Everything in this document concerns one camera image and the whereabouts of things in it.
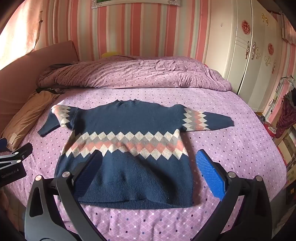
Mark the cardboard box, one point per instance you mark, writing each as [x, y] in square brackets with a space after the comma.
[288, 143]

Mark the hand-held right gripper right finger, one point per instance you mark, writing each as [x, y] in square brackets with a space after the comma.
[209, 171]

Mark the yellow object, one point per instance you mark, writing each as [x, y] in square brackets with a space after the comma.
[109, 55]

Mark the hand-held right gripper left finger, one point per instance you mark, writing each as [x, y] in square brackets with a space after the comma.
[91, 165]

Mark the navy argyle knit sweater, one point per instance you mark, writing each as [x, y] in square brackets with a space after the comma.
[138, 173]

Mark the purple dotted duvet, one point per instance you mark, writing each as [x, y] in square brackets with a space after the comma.
[138, 71]

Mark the bed with purple dotted sheet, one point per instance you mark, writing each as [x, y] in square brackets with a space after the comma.
[231, 162]

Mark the black garment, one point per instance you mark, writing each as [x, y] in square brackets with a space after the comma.
[291, 95]

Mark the white wardrobe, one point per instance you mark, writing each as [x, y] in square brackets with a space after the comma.
[254, 69]

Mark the brown pillow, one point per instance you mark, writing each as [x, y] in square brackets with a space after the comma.
[25, 115]

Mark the silver framed wall picture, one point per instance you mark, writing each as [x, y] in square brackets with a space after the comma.
[99, 5]

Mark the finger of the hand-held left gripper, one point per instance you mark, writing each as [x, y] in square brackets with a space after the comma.
[23, 150]
[2, 143]

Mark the red object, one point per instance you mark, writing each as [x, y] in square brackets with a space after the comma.
[269, 129]

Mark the orange pink curtain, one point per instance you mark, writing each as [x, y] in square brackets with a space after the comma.
[23, 34]

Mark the red round paper decoration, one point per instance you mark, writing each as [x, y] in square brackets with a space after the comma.
[246, 26]
[271, 48]

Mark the maroon garment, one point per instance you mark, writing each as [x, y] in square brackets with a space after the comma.
[285, 115]

